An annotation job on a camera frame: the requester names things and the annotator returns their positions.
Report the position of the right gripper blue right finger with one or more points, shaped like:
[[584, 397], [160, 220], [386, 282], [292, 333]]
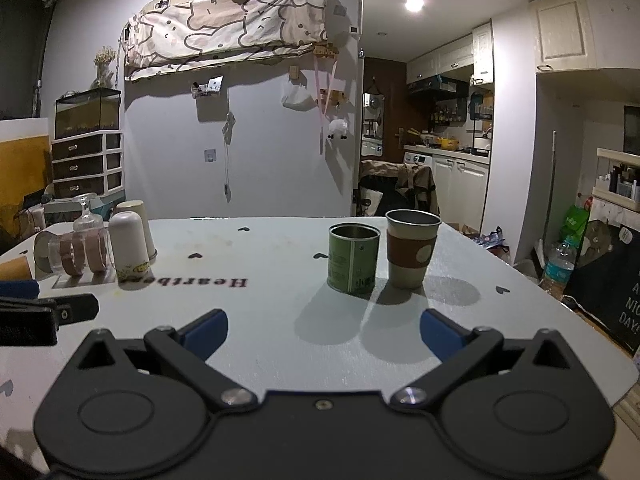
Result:
[[463, 354]]

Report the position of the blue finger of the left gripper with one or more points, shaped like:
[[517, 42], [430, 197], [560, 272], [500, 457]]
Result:
[[35, 322], [20, 289]]

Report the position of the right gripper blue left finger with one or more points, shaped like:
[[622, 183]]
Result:
[[182, 355]]

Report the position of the paper cup with brown sleeve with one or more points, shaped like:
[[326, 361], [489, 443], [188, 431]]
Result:
[[410, 240]]

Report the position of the green tin can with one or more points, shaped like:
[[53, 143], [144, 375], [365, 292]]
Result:
[[353, 257]]

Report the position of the wooden cylinder cup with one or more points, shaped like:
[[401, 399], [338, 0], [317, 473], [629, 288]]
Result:
[[16, 269]]

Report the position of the steel cup lying sideways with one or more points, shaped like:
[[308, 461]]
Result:
[[41, 251]]

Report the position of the white ceramic cup upside down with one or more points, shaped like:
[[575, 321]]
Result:
[[128, 246]]

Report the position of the beige paper cup upside down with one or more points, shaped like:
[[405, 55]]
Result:
[[138, 208]]

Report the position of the clear glass with brown bands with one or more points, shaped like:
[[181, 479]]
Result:
[[75, 254]]

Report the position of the clear stemmed glass dish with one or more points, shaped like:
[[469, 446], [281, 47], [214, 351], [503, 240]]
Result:
[[88, 220]]

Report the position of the plastic water bottle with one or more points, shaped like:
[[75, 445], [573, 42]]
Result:
[[559, 266]]

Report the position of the white drawer unit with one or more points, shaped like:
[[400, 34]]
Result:
[[91, 162]]

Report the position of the white kitchen cabinets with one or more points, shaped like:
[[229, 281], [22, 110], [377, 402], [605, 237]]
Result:
[[461, 181]]

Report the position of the chair with brown jacket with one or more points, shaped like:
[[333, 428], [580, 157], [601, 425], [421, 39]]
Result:
[[384, 186]]

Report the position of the glass fish tank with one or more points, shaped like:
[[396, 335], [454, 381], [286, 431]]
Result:
[[82, 112]]

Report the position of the white plush sheep toy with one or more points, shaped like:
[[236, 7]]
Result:
[[338, 129]]

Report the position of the patterned fabric canopy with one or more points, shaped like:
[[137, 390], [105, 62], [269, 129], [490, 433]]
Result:
[[173, 36]]

